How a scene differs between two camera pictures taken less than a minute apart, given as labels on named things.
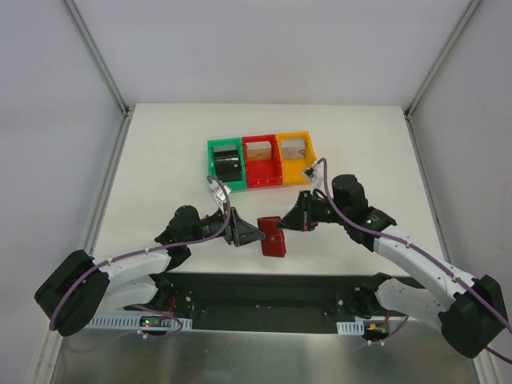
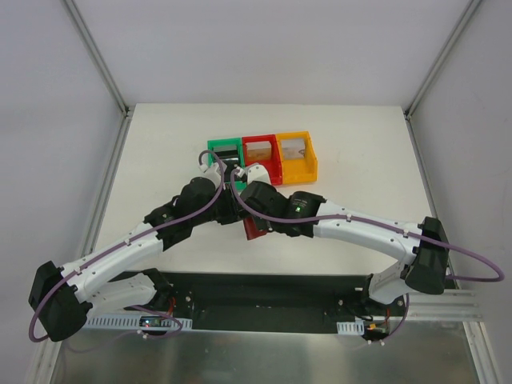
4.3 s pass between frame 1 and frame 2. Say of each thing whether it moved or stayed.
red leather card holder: moved
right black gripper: moved
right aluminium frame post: stayed
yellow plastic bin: stayed
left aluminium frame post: stayed
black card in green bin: stayed
